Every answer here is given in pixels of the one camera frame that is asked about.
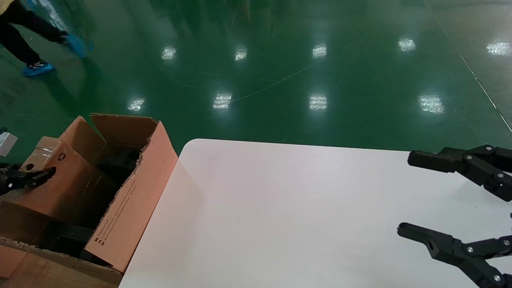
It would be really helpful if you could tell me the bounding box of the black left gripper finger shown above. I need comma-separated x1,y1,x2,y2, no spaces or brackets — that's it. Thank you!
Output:
0,164,57,196

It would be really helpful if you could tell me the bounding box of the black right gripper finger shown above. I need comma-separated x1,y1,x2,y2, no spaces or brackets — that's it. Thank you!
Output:
397,222,512,288
407,145,512,202

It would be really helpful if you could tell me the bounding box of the big open cardboard box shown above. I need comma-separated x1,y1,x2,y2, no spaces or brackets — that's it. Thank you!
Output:
0,113,179,288

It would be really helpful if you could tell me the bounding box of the black foam block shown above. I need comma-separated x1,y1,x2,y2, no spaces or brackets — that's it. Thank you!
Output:
40,223,113,267
96,145,141,177

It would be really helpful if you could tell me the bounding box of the person with blue shoe covers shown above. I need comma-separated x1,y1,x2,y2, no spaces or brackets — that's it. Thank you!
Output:
0,0,93,77

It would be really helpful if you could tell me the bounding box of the gray wrist camera with bracket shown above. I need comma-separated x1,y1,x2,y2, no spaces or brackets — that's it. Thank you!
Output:
0,128,19,158

